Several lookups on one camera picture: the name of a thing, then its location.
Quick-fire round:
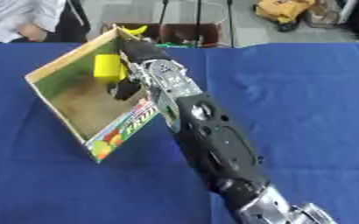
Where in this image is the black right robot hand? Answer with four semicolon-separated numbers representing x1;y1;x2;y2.
107;38;172;101

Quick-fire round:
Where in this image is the yellow block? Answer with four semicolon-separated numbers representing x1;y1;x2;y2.
92;53;130;85

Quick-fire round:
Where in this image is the brown box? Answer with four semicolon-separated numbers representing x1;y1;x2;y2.
98;22;224;48

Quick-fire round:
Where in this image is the tan cardboard box green inside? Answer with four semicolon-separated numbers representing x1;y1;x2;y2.
23;24;165;164

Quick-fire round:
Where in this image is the yellow toy banana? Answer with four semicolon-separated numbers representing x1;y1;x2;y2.
121;24;151;37

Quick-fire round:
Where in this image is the black tripod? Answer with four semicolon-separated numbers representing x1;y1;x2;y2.
156;0;238;49

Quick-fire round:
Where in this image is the person's hand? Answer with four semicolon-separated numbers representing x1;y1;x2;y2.
15;23;50;43

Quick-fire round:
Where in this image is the person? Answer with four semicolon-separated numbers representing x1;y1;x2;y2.
0;0;93;45

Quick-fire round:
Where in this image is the yellow bag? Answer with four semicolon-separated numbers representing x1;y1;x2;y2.
253;0;318;32

